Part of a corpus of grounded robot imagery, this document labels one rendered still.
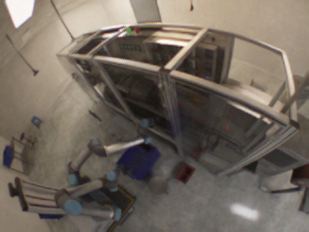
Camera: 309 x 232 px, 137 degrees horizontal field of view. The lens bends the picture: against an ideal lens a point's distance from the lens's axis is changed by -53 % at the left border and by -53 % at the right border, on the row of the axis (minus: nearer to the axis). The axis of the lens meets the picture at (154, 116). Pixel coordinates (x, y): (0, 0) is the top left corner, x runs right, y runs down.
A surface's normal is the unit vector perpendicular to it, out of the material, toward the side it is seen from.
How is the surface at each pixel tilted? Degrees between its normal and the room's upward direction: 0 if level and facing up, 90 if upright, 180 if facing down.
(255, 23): 90
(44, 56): 90
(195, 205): 0
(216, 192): 0
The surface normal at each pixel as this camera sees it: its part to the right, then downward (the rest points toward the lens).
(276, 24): -0.57, 0.76
